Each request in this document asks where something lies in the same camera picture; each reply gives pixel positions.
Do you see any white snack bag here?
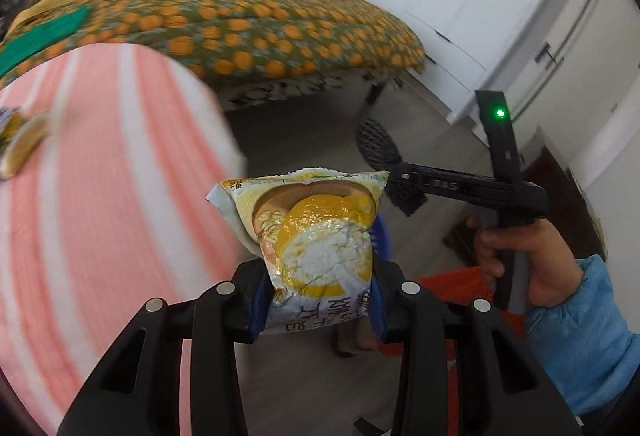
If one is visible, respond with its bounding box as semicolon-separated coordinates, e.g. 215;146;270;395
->
206;167;390;333

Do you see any clear cracker sleeve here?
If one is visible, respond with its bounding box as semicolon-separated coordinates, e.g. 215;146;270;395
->
1;113;50;180

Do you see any blue jacket sleeve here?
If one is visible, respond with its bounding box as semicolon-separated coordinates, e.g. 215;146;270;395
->
525;255;640;416

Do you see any orange floral green quilt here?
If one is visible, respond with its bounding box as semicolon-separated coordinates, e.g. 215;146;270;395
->
1;0;425;88

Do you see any striped pink white tablecloth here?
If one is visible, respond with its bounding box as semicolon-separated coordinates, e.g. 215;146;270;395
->
1;44;245;434

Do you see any folded green cloth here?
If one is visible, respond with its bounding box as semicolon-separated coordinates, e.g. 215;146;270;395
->
0;6;90;76

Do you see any blue plastic trash basket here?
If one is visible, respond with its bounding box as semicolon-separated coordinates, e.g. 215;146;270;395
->
369;214;392;260

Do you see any person's right hand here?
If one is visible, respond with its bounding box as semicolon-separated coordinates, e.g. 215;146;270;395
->
466;216;584;308

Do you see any dark green yellow snack packet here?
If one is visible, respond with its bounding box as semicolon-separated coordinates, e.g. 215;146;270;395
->
0;108;26;154

